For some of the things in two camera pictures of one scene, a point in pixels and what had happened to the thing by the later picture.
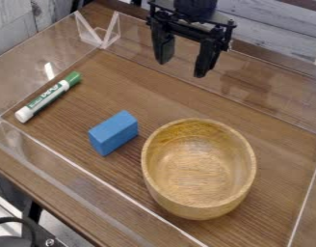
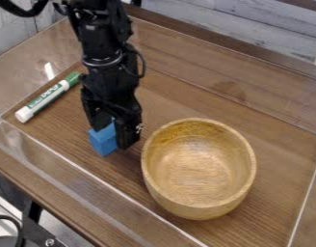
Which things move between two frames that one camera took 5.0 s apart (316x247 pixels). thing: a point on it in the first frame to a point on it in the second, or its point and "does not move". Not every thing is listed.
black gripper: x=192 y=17 to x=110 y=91
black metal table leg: x=34 y=211 does not move
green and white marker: x=23 y=114 does not move
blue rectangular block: x=113 y=132 does not move
